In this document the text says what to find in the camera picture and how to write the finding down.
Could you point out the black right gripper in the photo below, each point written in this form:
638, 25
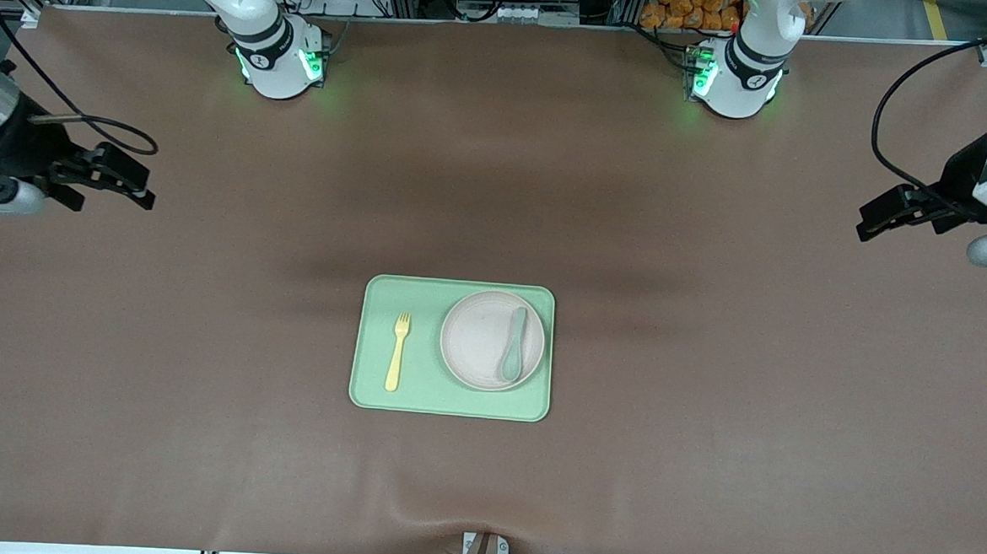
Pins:
24, 145

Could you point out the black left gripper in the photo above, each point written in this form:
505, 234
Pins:
957, 180

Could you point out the yellow plastic fork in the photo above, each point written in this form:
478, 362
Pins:
393, 373

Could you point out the round beige plate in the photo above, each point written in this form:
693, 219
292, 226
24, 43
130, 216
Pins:
477, 344

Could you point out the green plastic spoon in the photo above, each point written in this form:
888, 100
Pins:
510, 366

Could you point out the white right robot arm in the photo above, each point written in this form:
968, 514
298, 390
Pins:
277, 55

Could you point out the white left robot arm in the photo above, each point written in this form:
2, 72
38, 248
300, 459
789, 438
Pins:
749, 79

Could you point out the brown table mat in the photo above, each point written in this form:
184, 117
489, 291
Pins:
203, 338

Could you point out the pile of orange buns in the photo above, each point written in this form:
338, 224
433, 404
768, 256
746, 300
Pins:
685, 8

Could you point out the light green rectangular tray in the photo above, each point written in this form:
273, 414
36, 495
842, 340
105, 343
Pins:
421, 294

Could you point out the white terminal block row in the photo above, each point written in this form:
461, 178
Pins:
516, 14

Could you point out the white metal table bracket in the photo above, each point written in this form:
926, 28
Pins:
469, 548

